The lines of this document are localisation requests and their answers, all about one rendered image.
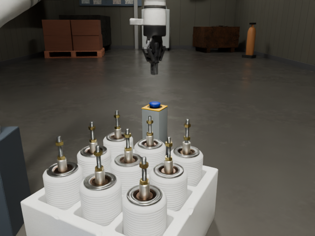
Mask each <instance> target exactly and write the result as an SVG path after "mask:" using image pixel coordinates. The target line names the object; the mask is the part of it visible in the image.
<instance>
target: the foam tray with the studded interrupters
mask: <svg viewBox="0 0 315 236"><path fill-rule="evenodd" d="M217 181H218V169H216V168H212V167H208V166H204V165H203V166H202V179H201V181H200V182H199V184H198V185H197V186H189V185H188V186H187V201H186V202H185V204H184V205H183V207H182V208H181V210H180V211H177V212H175V211H172V210H169V209H167V230H166V231H165V233H164V234H163V235H162V236H206V234H207V232H208V229H209V227H210V225H211V223H212V221H213V219H214V216H215V204H216V193H217ZM21 208H22V214H23V219H24V224H25V229H26V235H27V236H126V235H124V233H123V213H122V212H121V213H120V214H119V215H118V216H117V217H116V218H115V219H114V220H113V221H112V222H111V223H110V224H109V225H108V226H105V227H104V226H101V225H98V224H96V223H93V222H91V221H88V220H86V219H84V218H83V217H82V209H81V200H80V201H79V202H77V203H76V204H75V205H73V206H72V207H71V208H69V209H68V210H61V209H59V208H56V207H54V206H51V205H49V204H47V202H46V196H45V188H42V189H41V190H39V191H37V192H36V193H34V194H32V195H31V196H29V197H28V198H26V199H24V200H23V201H21Z"/></svg>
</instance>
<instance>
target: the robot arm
mask: <svg viewBox="0 0 315 236"><path fill-rule="evenodd" d="M39 1H41V0H0V28H1V27H2V26H3V25H4V24H5V23H7V22H8V21H10V20H12V19H14V18H15V17H17V16H18V15H20V14H21V13H23V12H24V11H26V10H28V9H29V8H31V7H32V6H34V5H35V4H37V3H38V2H39ZM129 25H142V26H143V35H144V36H146V37H147V40H146V46H145V47H142V51H143V53H144V56H145V58H146V60H147V62H149V63H150V74H151V75H156V74H158V63H159V61H161V60H162V58H163V55H164V52H165V49H166V46H163V45H162V43H163V40H162V37H165V36H166V0H144V13H143V19H135V18H130V20H129Z"/></svg>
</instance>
